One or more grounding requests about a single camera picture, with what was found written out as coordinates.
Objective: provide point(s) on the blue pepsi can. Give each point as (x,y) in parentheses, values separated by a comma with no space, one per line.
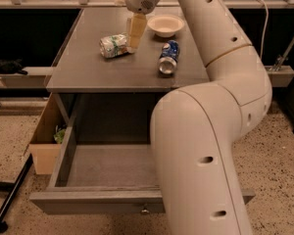
(169,57)

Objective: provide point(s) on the cardboard box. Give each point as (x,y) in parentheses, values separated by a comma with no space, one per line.
(42,146)

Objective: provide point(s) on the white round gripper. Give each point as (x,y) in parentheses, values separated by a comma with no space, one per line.
(138,0)

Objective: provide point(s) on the open grey top drawer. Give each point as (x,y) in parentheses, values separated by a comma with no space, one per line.
(106,163)

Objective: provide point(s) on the crushed green 7up can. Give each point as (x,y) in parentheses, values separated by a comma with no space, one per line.
(114,45)

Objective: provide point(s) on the green snack bag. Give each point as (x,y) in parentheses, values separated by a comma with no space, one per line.
(59,134)

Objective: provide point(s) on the black object on ledge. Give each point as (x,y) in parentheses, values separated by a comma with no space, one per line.
(12,66)

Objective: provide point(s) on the grey wooden cabinet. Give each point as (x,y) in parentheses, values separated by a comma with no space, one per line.
(83,70)

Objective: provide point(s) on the black stand leg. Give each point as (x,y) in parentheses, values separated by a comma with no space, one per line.
(11,189)

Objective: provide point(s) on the metal drawer knob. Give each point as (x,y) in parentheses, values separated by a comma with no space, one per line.
(145,210)

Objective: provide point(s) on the white bowl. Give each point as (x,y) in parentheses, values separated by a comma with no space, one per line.
(165,25)

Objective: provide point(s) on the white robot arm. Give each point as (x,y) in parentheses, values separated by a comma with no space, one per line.
(193,127)

